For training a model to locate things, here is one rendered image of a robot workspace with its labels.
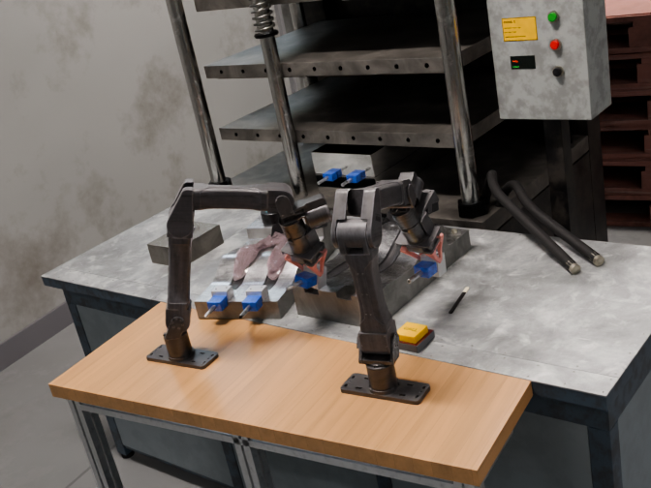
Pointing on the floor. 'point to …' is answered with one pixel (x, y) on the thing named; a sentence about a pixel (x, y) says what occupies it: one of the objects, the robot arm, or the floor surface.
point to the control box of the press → (551, 77)
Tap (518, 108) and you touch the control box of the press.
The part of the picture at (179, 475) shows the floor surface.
